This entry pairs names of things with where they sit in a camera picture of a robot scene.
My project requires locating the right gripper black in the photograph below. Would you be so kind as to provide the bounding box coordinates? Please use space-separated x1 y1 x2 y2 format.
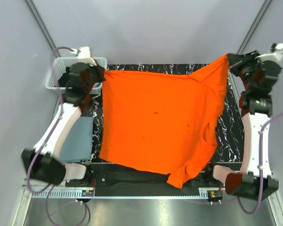
227 51 264 91

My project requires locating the orange t shirt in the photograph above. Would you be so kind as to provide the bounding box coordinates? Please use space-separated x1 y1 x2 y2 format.
99 55 229 188

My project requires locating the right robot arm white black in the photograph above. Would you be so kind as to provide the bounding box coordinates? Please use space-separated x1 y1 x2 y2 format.
204 47 283 201

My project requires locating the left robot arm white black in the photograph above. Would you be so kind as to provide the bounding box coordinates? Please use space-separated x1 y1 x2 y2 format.
21 62 105 186

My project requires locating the black t shirt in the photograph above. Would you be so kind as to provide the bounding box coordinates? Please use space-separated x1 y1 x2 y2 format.
58 67 72 87

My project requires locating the white plastic laundry basket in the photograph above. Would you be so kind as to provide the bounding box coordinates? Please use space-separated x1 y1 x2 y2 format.
45 56 108 95

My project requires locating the folded grey-blue t shirt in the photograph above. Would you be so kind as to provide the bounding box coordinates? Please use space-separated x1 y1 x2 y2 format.
58 117 93 163

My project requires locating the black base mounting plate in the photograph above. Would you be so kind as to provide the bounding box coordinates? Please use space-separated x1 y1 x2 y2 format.
66 162 235 188

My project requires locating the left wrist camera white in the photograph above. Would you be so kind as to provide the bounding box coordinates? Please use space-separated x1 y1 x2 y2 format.
71 47 97 66

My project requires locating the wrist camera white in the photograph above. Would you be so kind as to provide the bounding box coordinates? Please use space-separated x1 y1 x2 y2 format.
256 43 283 63
71 47 97 66

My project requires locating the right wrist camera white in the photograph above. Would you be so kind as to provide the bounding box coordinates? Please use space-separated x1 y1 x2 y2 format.
256 43 283 63

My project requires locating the right corner aluminium post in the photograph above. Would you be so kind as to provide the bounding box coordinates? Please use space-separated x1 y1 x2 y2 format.
237 0 274 54

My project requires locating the corner aluminium post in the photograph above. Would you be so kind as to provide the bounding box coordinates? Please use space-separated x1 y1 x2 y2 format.
237 0 274 54
24 0 61 57

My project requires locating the left corner aluminium post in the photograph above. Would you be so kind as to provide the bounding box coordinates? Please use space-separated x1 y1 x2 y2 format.
24 0 61 57

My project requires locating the slotted cable duct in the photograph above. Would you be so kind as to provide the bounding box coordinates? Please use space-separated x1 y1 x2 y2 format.
32 187 210 199

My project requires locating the aluminium frame rail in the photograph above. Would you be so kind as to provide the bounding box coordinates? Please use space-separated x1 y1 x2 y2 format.
22 170 279 190

